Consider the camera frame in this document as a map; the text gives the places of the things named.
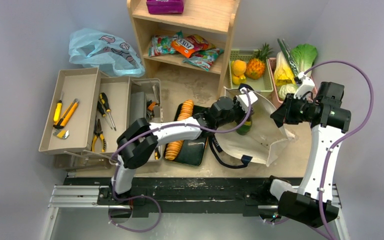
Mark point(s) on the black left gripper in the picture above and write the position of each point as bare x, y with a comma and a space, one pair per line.
243, 114

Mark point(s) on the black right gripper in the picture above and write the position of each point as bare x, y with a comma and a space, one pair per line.
281, 114

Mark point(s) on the green bottle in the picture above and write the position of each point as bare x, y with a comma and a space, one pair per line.
245, 128

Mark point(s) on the green round cabbage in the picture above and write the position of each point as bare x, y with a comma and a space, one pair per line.
285, 89

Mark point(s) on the yellow white napa cabbage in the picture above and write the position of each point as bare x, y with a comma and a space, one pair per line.
283, 73

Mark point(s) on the beige canvas tote bag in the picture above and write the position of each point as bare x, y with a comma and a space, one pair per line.
262, 145

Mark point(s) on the orange fruit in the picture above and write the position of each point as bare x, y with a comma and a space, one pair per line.
238, 68

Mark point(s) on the pineapple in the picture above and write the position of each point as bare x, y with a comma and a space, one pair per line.
256, 66

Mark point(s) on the green lettuce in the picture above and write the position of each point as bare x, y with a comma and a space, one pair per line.
304, 56

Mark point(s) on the green scallion bunch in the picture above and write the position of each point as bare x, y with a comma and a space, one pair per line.
286, 50

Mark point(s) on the orange snack packet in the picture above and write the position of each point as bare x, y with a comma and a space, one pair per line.
191, 44

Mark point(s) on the purple snack bag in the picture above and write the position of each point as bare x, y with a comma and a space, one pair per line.
165, 7

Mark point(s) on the light blue plastic grocery bag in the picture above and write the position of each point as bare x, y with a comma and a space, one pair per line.
111, 54

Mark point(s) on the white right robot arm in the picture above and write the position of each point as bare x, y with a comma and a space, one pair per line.
328, 122

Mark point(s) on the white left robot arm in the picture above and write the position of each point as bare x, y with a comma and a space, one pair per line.
137, 143

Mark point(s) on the green plastic basket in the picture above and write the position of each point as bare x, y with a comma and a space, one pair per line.
264, 85

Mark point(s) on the pink plastic basket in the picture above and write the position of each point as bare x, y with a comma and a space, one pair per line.
274, 95

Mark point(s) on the black rectangular tray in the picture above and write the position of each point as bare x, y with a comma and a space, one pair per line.
192, 151

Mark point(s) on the right candy bag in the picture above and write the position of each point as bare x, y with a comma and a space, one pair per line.
204, 59

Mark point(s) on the candy bag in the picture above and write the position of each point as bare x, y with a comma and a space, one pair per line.
204, 59
161, 44

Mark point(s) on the orange spiral bread loaf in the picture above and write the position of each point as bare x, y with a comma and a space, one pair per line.
173, 148

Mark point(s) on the orange hex key holder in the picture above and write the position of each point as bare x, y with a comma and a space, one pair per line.
151, 105

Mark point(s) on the stubby black yellow screwdriver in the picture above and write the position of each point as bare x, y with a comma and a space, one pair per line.
157, 154

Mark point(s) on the wooden shelf unit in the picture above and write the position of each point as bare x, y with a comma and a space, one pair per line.
212, 20

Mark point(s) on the grey open toolbox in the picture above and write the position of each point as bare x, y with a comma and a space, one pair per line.
144, 99

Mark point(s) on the left candy bag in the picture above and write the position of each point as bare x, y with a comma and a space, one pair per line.
161, 44

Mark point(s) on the beige toolbox tray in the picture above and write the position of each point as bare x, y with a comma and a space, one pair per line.
85, 85

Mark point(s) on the yellow utility knife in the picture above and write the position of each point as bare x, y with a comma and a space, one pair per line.
62, 122

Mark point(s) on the small yellow screwdriver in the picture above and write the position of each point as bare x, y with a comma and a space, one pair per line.
58, 108

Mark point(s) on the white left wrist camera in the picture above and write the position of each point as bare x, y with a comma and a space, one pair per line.
246, 99

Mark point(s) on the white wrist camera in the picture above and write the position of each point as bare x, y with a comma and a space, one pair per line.
307, 85
246, 99

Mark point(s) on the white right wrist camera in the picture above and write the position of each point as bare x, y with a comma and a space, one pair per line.
307, 85

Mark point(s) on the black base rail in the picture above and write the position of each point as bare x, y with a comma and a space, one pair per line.
247, 196

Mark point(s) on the yellow handled pliers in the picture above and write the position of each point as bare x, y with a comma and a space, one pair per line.
98, 135

